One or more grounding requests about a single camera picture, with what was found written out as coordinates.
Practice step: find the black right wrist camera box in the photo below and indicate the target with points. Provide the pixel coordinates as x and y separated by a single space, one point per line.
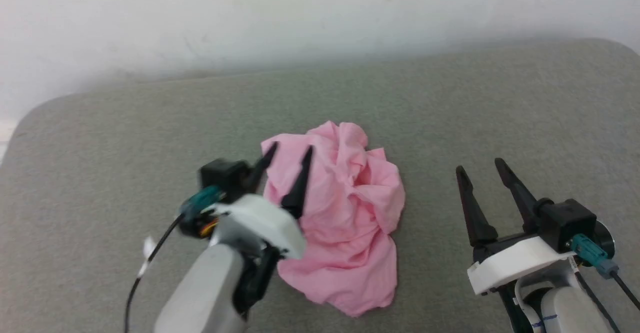
567 220

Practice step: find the teal right camera connector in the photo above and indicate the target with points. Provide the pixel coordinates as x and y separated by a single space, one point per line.
590 253

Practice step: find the teal left camera connector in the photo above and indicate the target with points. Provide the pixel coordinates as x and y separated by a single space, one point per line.
201 200

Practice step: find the grey fabric sofa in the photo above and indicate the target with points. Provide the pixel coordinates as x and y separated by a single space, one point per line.
450 113

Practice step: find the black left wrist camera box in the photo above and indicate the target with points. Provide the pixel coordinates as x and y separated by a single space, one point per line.
224 177

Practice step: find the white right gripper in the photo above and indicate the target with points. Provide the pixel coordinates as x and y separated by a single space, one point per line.
515 263

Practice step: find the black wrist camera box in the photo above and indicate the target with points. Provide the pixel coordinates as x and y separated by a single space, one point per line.
224 177
567 220

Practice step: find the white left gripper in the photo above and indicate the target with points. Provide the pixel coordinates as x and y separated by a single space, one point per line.
260 220

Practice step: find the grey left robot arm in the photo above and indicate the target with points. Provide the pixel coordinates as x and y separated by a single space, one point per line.
200 293

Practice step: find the teal camera connector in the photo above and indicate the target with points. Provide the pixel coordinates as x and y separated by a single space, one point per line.
590 253
201 200

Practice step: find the pink garment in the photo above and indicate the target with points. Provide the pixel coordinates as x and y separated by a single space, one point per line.
350 213

